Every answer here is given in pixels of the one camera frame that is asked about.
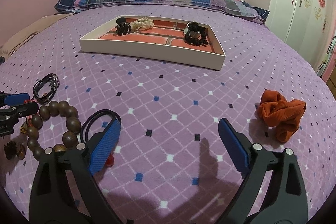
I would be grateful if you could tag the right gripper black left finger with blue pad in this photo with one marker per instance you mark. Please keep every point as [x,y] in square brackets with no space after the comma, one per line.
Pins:
[51,199]

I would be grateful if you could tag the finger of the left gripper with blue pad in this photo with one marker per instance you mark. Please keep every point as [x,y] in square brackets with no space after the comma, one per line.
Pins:
[15,106]

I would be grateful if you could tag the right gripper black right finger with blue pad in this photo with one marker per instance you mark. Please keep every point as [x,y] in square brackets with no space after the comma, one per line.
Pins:
[285,200]

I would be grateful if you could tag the orange scrunchie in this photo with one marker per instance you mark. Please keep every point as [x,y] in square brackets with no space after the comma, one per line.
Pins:
[281,114]

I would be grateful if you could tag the black claw hair clip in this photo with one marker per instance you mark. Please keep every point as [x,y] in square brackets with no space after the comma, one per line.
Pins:
[123,27]

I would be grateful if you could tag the black scrunchie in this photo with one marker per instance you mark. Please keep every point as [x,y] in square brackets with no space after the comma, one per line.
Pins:
[195,26]

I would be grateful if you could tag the white jewelry tray orange lining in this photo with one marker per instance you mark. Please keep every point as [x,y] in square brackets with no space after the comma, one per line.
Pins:
[165,42]

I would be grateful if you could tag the small brown bead earrings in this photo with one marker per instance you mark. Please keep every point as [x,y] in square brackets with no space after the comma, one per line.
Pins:
[13,149]

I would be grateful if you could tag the beige folded cloth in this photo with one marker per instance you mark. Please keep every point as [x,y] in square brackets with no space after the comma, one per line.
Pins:
[23,36]

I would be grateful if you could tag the purple patterned bedspread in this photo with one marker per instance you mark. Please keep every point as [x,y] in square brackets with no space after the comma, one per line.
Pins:
[170,166]

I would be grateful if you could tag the striped patchwork pillow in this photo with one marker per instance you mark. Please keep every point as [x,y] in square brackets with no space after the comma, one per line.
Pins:
[229,7]

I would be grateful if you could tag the cream pearl scrunchie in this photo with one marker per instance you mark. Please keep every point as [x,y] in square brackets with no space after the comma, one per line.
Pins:
[141,24]

